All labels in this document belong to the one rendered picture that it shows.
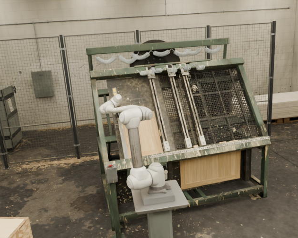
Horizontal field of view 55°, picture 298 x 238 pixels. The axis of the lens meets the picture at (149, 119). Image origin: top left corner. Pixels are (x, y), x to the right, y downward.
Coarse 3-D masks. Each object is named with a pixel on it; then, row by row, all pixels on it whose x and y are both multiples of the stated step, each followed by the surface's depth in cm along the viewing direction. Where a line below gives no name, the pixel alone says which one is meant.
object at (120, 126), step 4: (112, 88) 368; (116, 92) 367; (120, 124) 352; (120, 128) 350; (120, 132) 348; (120, 136) 350; (124, 136) 347; (124, 140) 345; (124, 144) 343; (124, 148) 342; (124, 152) 340; (124, 156) 338; (128, 156) 339
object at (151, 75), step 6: (150, 66) 382; (150, 72) 378; (150, 78) 377; (150, 84) 376; (150, 90) 378; (156, 96) 371; (156, 102) 371; (156, 108) 364; (156, 114) 366; (162, 120) 360; (162, 126) 359; (162, 132) 354; (162, 138) 352; (168, 144) 349; (168, 150) 347
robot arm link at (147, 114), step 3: (141, 108) 265; (144, 108) 267; (147, 108) 269; (141, 111) 262; (144, 111) 263; (147, 111) 263; (150, 111) 264; (144, 114) 263; (147, 114) 262; (150, 114) 263; (144, 117) 264; (147, 117) 263; (150, 117) 264; (141, 120) 266
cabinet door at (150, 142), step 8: (144, 120) 362; (152, 120) 363; (144, 128) 358; (152, 128) 359; (128, 136) 350; (144, 136) 354; (152, 136) 356; (128, 144) 346; (144, 144) 350; (152, 144) 352; (160, 144) 353; (128, 152) 343; (144, 152) 346; (152, 152) 348; (160, 152) 350
